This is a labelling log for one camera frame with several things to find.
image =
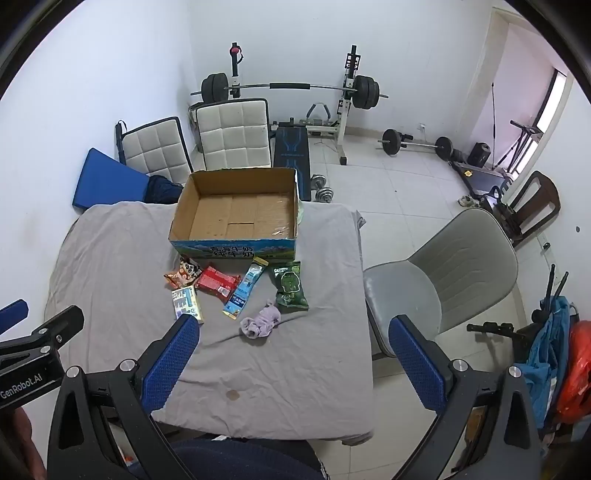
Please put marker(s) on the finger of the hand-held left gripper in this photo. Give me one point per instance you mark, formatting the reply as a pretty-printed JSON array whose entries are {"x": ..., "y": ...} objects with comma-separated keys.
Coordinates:
[
  {"x": 11, "y": 313},
  {"x": 51, "y": 328}
]

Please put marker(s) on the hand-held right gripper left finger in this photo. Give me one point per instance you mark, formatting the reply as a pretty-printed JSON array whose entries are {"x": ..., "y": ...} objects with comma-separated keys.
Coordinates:
[{"x": 170, "y": 367}]

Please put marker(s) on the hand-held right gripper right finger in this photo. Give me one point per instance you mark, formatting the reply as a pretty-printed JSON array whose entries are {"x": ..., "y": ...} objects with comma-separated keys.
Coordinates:
[{"x": 415, "y": 367}]

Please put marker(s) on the white and green small packet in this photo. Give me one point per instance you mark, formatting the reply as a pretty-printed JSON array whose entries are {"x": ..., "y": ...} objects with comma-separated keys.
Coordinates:
[{"x": 187, "y": 303}]

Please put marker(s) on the orange snack packet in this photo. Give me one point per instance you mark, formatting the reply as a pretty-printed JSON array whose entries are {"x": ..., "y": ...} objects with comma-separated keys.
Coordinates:
[{"x": 181, "y": 274}]

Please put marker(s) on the red snack packet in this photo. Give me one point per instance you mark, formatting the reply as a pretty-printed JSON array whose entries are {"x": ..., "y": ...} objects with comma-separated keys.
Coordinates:
[{"x": 216, "y": 279}]

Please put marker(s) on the purple sock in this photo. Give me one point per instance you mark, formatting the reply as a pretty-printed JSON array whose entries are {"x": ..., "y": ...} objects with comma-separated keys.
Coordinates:
[{"x": 261, "y": 323}]

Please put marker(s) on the blue white stick packet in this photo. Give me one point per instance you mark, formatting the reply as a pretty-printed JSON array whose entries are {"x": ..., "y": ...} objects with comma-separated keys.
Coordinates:
[{"x": 244, "y": 290}]

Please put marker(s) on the green snack packet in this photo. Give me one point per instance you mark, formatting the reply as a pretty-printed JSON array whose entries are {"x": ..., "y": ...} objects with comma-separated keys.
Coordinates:
[{"x": 290, "y": 286}]

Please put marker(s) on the cardboard box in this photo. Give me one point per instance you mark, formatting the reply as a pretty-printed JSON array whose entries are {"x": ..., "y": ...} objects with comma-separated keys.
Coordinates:
[{"x": 235, "y": 217}]

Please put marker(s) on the person's left forearm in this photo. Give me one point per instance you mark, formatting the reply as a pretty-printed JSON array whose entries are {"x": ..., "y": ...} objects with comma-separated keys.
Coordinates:
[{"x": 25, "y": 443}]

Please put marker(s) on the grey office chair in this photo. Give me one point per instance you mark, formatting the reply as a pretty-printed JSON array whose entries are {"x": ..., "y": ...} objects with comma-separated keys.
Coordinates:
[{"x": 461, "y": 263}]

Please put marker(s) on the grey tablecloth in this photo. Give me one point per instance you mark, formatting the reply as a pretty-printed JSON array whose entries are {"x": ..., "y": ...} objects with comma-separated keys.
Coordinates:
[{"x": 295, "y": 369}]

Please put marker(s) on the person's dark navy clothing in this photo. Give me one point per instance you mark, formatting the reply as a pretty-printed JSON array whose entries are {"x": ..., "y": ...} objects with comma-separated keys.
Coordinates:
[{"x": 244, "y": 461}]

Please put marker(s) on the blue bag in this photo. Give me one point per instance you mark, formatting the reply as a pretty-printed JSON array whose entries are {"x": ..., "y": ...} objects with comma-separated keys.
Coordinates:
[{"x": 547, "y": 355}]

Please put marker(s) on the black poles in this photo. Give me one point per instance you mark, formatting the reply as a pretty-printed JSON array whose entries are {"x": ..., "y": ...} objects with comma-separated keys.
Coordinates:
[{"x": 551, "y": 290}]

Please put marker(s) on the blue foam mat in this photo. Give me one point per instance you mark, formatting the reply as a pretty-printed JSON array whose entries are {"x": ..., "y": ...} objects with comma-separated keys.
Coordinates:
[{"x": 108, "y": 182}]

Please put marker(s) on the orange plastic bag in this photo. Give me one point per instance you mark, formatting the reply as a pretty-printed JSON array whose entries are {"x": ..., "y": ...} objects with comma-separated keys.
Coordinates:
[{"x": 577, "y": 374}]

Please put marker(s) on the pair of light shoes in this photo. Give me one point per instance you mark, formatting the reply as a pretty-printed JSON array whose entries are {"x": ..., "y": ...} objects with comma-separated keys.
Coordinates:
[{"x": 467, "y": 201}]

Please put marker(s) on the dark blue cloth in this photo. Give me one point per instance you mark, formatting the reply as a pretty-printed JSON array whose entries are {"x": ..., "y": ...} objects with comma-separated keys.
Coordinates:
[{"x": 162, "y": 190}]

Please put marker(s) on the pale green plastic bag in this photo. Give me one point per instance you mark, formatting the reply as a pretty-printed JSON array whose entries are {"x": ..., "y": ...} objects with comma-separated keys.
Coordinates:
[{"x": 301, "y": 211}]

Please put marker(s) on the chrome dumbbell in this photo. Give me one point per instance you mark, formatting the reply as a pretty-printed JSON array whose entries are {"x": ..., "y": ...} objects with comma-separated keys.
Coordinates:
[
  {"x": 324, "y": 194},
  {"x": 318, "y": 181}
]

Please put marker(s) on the dark wooden chair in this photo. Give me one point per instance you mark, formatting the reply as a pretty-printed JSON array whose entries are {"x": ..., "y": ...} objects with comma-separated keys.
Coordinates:
[{"x": 538, "y": 198}]

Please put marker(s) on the white padded chair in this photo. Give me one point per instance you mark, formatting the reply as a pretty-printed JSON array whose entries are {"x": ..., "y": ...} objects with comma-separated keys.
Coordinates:
[
  {"x": 154, "y": 147},
  {"x": 233, "y": 134}
]

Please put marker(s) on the black speaker box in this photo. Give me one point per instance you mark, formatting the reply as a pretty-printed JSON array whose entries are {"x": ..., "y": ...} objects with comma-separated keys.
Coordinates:
[{"x": 479, "y": 154}]

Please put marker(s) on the short barbell with black plates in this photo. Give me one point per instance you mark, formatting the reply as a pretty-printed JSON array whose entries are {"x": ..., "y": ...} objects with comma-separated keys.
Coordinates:
[{"x": 392, "y": 141}]

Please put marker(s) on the black weight bench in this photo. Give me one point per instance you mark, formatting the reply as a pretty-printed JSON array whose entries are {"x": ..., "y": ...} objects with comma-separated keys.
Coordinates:
[{"x": 291, "y": 152}]

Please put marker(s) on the black folding stand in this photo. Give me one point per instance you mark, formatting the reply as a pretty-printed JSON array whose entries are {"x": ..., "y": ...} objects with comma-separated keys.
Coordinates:
[{"x": 521, "y": 138}]

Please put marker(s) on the white barbell rack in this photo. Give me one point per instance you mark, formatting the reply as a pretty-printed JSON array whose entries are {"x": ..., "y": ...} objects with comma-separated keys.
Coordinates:
[{"x": 347, "y": 115}]

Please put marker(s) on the long barbell with black plates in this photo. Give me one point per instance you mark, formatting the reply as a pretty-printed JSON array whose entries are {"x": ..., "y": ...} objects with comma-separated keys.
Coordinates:
[{"x": 288, "y": 86}]

